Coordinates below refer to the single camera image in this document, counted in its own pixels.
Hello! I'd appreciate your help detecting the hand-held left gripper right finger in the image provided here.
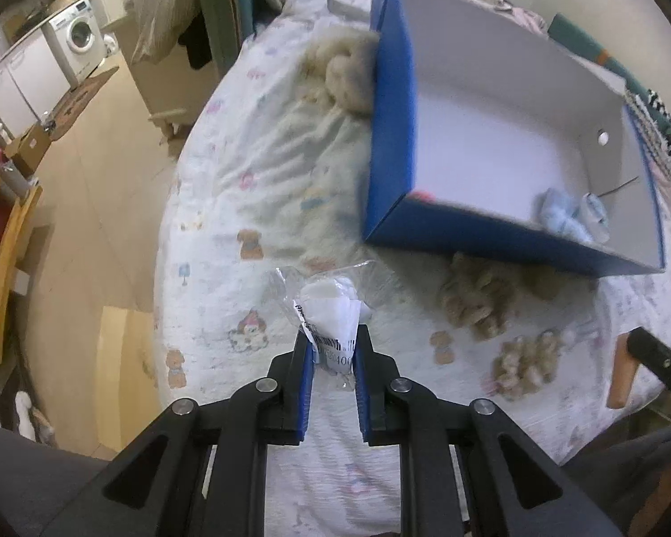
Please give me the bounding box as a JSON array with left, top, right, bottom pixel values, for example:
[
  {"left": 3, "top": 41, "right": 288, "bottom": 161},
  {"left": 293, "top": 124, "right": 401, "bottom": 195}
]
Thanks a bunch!
[{"left": 353, "top": 323, "right": 627, "bottom": 537}]

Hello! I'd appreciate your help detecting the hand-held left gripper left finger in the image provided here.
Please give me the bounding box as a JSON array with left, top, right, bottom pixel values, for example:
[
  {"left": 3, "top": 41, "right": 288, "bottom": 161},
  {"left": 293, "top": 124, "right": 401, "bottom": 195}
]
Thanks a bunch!
[{"left": 45, "top": 324, "right": 319, "bottom": 537}]

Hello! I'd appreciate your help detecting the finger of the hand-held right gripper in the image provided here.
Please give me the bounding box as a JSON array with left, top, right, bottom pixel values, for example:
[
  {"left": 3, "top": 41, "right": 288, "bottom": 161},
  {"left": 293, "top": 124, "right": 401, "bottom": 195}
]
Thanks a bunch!
[{"left": 626, "top": 327, "right": 671, "bottom": 422}]

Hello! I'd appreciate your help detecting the clear plastic bag with white cloth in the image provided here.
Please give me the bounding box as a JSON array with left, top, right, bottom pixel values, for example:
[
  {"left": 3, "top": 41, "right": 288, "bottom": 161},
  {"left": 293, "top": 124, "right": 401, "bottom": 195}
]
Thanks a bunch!
[{"left": 265, "top": 262, "right": 395, "bottom": 389}]

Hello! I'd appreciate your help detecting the blue cardboard box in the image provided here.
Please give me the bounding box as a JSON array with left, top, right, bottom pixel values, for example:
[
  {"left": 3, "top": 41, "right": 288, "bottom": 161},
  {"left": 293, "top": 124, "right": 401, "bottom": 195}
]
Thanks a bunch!
[{"left": 362, "top": 0, "right": 666, "bottom": 277}]

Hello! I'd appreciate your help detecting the person's right leg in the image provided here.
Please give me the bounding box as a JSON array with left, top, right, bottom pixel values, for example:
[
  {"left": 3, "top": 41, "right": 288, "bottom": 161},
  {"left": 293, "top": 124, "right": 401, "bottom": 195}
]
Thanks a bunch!
[{"left": 559, "top": 418, "right": 671, "bottom": 537}]

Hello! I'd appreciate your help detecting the person's leg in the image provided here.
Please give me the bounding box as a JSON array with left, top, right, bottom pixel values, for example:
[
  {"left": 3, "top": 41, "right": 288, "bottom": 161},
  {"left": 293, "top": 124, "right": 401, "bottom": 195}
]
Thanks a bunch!
[
  {"left": 0, "top": 422, "right": 115, "bottom": 537},
  {"left": 559, "top": 418, "right": 671, "bottom": 537}
]

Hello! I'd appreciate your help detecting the brown fluffy scrunchie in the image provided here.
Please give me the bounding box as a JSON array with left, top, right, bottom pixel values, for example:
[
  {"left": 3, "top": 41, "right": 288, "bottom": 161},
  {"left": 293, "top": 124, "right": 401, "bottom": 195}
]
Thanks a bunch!
[{"left": 522, "top": 265, "right": 569, "bottom": 301}]

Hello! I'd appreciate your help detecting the white and blue sock roll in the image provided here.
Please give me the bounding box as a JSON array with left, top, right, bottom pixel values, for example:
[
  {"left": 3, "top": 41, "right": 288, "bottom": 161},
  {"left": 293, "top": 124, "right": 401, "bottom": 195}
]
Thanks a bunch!
[{"left": 576, "top": 193, "right": 612, "bottom": 244}]

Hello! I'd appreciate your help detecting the light blue sock roll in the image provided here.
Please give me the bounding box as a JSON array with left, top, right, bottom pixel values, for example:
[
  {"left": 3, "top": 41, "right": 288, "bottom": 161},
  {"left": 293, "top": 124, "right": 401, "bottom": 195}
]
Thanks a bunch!
[{"left": 537, "top": 189, "right": 588, "bottom": 239}]

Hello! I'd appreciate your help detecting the printed bed sheet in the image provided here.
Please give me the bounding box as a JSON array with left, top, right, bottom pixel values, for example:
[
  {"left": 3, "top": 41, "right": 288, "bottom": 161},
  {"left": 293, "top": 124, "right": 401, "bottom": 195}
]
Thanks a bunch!
[{"left": 153, "top": 0, "right": 671, "bottom": 537}]

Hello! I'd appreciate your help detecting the person's left leg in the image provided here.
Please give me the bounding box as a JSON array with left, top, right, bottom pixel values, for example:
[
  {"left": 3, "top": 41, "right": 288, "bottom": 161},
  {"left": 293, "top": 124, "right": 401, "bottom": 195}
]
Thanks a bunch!
[{"left": 0, "top": 422, "right": 115, "bottom": 537}]

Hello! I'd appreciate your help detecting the yellow wooden rocking chair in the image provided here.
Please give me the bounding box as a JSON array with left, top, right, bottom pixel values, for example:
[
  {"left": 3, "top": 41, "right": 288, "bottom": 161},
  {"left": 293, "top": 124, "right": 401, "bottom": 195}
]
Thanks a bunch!
[{"left": 0, "top": 173, "right": 44, "bottom": 364}]

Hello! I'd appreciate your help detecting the teal patterned cloth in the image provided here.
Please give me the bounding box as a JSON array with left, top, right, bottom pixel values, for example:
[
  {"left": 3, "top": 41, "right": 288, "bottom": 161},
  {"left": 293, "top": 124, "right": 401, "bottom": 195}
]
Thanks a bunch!
[{"left": 547, "top": 11, "right": 671, "bottom": 136}]

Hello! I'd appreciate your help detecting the brown doormat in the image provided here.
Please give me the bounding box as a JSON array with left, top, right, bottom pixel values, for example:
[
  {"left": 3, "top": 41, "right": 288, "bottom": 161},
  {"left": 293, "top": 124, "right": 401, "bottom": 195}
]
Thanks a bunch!
[{"left": 42, "top": 66, "right": 121, "bottom": 142}]

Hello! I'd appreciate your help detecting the green cloth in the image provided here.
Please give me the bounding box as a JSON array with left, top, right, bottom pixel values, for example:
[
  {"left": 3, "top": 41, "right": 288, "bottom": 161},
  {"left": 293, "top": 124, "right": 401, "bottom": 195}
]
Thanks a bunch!
[{"left": 198, "top": 0, "right": 259, "bottom": 77}]

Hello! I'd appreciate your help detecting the white washing machine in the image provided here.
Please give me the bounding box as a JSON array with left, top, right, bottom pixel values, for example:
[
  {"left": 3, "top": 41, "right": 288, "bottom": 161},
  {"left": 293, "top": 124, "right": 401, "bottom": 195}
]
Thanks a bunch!
[{"left": 42, "top": 0, "right": 110, "bottom": 88}]

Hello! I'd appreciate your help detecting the white cabinet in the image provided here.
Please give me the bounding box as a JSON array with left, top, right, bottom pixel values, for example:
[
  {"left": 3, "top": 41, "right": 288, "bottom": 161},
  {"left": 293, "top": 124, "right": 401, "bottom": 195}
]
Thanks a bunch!
[{"left": 0, "top": 28, "right": 73, "bottom": 136}]

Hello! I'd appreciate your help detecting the orange wooden post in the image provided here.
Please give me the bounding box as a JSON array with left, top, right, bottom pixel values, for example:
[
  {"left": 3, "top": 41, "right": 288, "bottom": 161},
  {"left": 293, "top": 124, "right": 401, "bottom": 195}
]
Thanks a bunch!
[{"left": 607, "top": 331, "right": 641, "bottom": 409}]

